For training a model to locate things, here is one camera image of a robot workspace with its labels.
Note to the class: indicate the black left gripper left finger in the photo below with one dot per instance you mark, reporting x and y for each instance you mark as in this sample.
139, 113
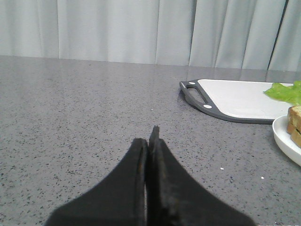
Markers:
118, 200

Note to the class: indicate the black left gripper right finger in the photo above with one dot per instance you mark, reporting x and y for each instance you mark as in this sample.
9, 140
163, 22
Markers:
174, 198

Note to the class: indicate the toast bread slice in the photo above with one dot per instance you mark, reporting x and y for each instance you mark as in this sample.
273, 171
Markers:
294, 114
294, 134

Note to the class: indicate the green lettuce leaf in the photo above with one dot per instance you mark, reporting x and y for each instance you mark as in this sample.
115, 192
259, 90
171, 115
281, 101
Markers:
289, 94

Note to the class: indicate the white grey-rimmed cutting board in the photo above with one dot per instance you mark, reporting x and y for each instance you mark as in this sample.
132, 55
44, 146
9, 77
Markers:
235, 101

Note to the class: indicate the white round plate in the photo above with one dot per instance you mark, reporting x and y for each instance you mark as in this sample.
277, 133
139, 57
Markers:
283, 139

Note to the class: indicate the white pleated curtain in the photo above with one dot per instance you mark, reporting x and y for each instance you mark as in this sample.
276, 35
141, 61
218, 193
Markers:
247, 34

